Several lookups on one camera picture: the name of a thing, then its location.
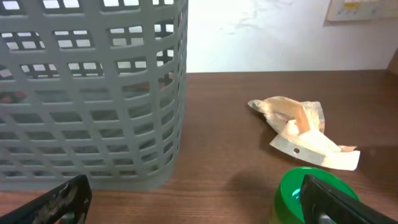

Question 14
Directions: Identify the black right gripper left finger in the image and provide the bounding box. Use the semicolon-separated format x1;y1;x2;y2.
1;174;92;224

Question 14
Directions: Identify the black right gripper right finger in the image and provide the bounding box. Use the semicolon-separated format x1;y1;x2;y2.
300;174;397;224

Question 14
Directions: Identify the green lid jar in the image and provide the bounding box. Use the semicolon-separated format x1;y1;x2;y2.
269;167;359;224

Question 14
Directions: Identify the crumpled beige pouch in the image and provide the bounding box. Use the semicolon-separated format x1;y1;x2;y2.
248;96;360;171

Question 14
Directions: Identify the grey plastic basket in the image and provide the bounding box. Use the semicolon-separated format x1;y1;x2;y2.
1;0;188;190

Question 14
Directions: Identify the wall panel sign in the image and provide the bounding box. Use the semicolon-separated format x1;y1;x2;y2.
326;0;397;22

